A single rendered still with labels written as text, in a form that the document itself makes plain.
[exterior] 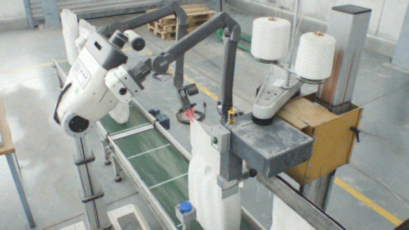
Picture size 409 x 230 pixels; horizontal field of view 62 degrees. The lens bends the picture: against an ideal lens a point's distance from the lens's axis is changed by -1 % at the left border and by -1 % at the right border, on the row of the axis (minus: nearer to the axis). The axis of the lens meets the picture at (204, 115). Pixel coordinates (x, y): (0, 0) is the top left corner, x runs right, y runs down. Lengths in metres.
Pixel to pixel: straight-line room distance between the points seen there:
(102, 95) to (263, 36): 0.77
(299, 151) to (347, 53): 0.47
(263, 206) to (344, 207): 0.67
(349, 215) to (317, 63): 1.93
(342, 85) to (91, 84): 1.11
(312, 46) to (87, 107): 1.03
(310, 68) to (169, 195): 1.49
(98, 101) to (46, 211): 1.68
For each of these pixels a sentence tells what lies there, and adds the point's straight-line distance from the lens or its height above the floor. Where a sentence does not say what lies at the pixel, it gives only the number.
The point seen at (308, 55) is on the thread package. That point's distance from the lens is 1.38.
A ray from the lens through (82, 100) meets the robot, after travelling 1.68.
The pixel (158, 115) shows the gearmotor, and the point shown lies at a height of 0.39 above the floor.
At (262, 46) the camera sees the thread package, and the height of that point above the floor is 1.59.
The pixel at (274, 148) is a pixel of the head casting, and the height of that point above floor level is 1.34.
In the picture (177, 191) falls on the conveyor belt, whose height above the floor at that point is 0.38.
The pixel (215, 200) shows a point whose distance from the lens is 1.97.
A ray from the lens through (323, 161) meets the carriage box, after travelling 1.66.
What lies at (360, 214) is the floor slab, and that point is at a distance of 3.15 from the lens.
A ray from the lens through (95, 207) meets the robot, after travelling 2.16.
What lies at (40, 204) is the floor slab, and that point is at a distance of 3.26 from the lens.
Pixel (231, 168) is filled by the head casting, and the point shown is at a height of 1.14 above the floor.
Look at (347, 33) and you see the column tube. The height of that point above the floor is 1.68.
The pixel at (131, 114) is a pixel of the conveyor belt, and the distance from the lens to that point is 3.51.
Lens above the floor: 2.07
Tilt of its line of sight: 30 degrees down
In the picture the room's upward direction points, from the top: straight up
